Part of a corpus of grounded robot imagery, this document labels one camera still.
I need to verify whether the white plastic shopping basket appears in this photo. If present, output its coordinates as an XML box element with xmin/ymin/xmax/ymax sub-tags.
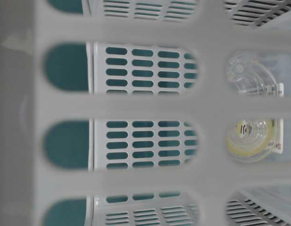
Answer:
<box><xmin>0</xmin><ymin>0</ymin><xmax>291</xmax><ymax>226</ymax></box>

